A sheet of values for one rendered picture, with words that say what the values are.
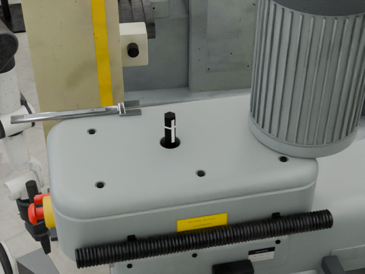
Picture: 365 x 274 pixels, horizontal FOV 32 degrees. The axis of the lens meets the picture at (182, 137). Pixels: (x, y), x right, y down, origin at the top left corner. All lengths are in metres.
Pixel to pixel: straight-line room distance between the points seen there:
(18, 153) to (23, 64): 3.01
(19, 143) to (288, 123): 1.11
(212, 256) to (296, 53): 0.42
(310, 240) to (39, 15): 1.95
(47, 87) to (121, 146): 1.99
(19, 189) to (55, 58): 1.07
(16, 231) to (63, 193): 2.61
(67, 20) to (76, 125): 1.76
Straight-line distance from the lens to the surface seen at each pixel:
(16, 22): 5.56
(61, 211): 1.06
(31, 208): 1.20
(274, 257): 1.24
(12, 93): 1.90
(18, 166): 2.05
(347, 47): 1.01
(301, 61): 1.01
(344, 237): 1.29
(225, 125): 1.18
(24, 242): 3.59
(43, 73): 3.06
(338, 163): 1.32
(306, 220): 1.13
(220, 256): 1.20
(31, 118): 1.21
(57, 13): 2.91
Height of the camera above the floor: 2.61
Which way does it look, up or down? 39 degrees down
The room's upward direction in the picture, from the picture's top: straight up
